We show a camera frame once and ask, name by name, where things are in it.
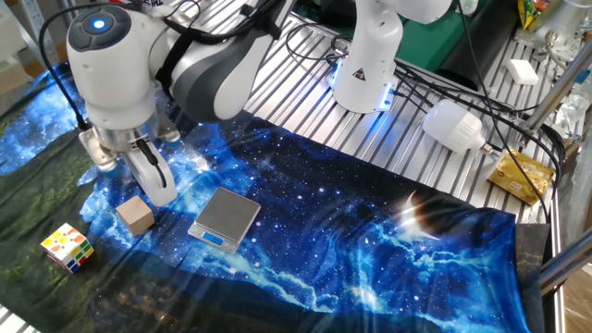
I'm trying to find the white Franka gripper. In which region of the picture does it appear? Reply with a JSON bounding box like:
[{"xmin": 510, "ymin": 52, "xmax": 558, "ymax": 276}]
[{"xmin": 120, "ymin": 146, "xmax": 179, "ymax": 208}]

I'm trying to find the light wooden cube block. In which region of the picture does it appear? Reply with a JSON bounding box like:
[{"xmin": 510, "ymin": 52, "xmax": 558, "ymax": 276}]
[{"xmin": 115, "ymin": 194, "xmax": 156, "ymax": 238}]

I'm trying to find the silver digital pocket scale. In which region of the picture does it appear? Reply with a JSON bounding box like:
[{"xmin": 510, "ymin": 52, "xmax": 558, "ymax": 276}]
[{"xmin": 187, "ymin": 186, "xmax": 263, "ymax": 255}]

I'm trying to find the Rubik's cube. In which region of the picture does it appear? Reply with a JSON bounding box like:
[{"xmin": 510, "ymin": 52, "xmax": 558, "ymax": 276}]
[{"xmin": 40, "ymin": 222, "xmax": 95, "ymax": 274}]

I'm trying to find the galaxy print cloth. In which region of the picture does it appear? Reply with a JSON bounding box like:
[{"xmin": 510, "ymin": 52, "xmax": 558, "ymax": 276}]
[{"xmin": 0, "ymin": 62, "xmax": 551, "ymax": 333}]

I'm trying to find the white LED bulb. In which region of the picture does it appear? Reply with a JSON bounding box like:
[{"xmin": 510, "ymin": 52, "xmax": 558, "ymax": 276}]
[{"xmin": 422, "ymin": 98, "xmax": 495, "ymax": 154}]

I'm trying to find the green mat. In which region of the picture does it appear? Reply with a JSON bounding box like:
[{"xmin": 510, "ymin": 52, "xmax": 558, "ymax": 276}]
[{"xmin": 293, "ymin": 0, "xmax": 494, "ymax": 73}]

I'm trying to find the black rolled mat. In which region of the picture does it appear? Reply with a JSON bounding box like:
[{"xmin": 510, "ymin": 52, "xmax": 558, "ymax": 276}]
[{"xmin": 436, "ymin": 0, "xmax": 520, "ymax": 92}]

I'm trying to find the gold snack packet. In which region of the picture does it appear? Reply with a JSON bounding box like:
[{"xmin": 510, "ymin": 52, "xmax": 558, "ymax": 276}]
[{"xmin": 486, "ymin": 148, "xmax": 556, "ymax": 207}]

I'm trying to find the small white box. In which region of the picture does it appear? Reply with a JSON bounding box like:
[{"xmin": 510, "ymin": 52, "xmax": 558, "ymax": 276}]
[{"xmin": 505, "ymin": 58, "xmax": 541, "ymax": 87}]

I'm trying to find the colourful snack bag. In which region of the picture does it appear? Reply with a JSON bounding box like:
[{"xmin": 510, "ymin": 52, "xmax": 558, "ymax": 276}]
[{"xmin": 516, "ymin": 0, "xmax": 552, "ymax": 31}]

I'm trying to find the black looped cable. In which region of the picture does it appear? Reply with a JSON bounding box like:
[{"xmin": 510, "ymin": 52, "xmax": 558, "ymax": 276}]
[{"xmin": 285, "ymin": 22, "xmax": 352, "ymax": 66}]

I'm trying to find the perforated steel post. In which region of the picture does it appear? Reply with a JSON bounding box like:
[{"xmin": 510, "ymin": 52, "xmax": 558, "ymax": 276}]
[{"xmin": 16, "ymin": 0, "xmax": 61, "ymax": 66}]

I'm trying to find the thick black cable bundle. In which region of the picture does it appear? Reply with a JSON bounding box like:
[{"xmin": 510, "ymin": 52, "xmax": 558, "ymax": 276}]
[{"xmin": 392, "ymin": 59, "xmax": 568, "ymax": 223}]

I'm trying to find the grey frame bar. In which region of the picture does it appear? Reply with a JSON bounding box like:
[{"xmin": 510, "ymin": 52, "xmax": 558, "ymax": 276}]
[{"xmin": 538, "ymin": 240, "xmax": 592, "ymax": 297}]

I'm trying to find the round aluminium frame post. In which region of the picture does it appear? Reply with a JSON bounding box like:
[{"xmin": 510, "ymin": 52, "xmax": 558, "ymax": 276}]
[{"xmin": 522, "ymin": 39, "xmax": 592, "ymax": 135}]

